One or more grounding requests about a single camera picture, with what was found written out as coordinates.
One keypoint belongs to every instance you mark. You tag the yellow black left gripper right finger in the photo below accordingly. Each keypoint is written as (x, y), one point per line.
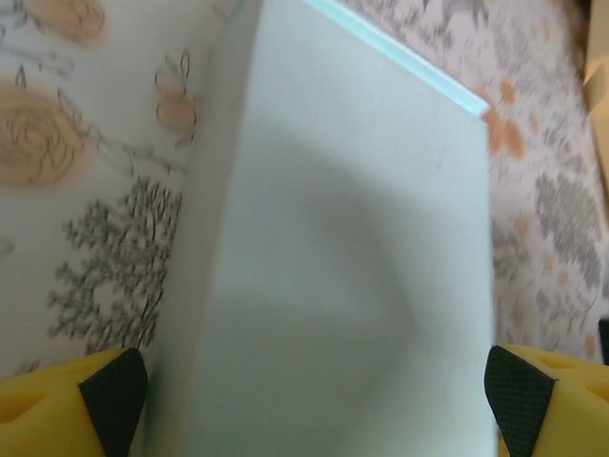
(571, 414)

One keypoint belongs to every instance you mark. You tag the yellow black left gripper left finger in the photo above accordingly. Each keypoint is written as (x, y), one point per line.
(43, 419)

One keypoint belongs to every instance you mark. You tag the light blue paper box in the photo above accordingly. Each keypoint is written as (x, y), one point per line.
(333, 238)

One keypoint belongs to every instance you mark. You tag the orange paper box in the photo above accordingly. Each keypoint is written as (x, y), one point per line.
(600, 71)

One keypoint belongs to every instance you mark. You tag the floral table mat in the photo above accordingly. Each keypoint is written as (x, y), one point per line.
(71, 214)

